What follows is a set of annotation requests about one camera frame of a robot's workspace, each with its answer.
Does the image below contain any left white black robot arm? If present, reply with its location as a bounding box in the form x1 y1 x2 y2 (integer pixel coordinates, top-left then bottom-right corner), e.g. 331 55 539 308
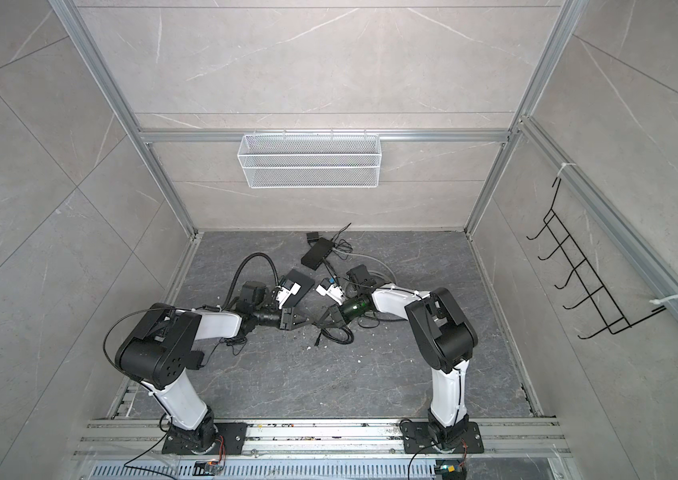
110 252 315 454

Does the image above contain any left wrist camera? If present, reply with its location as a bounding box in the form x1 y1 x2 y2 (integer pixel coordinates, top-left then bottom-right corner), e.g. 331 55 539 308
275 283 301 309

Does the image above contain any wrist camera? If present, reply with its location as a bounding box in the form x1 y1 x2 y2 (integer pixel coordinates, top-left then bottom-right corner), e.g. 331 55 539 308
315 279 346 305
275 283 301 309

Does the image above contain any black wire hook rack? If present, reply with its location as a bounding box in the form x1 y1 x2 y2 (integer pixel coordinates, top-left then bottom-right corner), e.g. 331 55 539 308
526 178 667 340

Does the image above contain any dark grey network switch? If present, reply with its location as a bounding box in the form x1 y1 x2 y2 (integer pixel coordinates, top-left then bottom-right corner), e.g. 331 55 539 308
281 269 315 295

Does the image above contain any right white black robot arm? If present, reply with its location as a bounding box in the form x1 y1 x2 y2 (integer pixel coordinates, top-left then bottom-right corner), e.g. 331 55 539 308
315 265 478 450

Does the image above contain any white wire mesh basket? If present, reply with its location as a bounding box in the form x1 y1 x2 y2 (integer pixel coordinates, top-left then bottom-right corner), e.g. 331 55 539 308
237 133 383 189

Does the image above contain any short black cable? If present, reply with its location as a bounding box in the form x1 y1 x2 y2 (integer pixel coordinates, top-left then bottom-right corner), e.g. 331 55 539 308
313 323 356 348

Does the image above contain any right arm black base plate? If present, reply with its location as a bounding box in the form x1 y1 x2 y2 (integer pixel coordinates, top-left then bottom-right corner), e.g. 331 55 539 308
398 418 485 455

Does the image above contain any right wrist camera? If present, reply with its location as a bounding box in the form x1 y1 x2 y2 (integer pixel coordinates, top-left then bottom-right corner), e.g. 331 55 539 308
315 279 346 305

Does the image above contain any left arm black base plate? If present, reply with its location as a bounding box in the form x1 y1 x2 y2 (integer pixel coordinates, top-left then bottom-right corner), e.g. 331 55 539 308
161 422 248 455

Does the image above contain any aluminium mounting rail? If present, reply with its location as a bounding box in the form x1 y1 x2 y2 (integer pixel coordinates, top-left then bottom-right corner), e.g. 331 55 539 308
73 416 574 462

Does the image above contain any ribbed black network switch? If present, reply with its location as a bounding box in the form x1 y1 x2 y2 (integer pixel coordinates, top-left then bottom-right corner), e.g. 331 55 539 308
300 237 334 270

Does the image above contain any grey ethernet cable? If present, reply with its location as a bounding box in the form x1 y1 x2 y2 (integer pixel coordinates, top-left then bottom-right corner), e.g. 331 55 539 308
338 251 401 283

